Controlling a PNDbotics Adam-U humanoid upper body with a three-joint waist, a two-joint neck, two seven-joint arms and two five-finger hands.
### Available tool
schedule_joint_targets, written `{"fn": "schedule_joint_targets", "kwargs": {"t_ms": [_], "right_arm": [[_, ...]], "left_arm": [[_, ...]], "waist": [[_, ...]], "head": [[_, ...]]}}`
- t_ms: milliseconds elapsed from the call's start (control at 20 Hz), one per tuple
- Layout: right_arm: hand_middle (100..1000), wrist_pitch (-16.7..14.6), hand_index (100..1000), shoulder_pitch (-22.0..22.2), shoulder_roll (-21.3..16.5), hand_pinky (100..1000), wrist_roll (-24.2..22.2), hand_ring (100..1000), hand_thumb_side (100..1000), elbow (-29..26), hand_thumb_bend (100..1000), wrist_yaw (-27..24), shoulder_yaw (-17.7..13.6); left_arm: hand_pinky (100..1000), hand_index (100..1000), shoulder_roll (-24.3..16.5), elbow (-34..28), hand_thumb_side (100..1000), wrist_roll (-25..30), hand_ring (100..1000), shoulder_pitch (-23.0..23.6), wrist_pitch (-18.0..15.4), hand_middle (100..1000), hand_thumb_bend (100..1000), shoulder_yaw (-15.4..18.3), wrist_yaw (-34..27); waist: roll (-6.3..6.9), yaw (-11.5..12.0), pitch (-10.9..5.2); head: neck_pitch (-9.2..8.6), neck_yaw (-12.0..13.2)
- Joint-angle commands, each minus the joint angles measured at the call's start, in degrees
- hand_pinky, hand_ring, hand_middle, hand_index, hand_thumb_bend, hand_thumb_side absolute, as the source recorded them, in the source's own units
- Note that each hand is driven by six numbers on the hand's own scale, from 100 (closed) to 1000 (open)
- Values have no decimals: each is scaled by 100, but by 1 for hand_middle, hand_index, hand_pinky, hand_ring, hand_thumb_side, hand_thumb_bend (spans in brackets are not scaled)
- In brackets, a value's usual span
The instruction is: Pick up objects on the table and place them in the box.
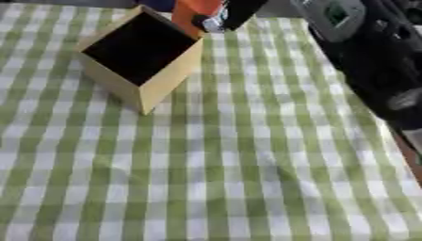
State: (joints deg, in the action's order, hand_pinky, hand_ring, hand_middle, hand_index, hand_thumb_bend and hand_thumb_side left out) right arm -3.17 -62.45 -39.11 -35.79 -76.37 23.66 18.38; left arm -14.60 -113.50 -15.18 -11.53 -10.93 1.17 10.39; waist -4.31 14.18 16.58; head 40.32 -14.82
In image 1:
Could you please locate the tan cardboard box black inside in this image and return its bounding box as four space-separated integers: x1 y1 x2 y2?
73 4 206 116

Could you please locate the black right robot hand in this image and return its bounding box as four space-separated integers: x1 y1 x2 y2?
189 0 272 34

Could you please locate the orange block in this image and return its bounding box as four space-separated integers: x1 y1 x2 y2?
170 0 226 40

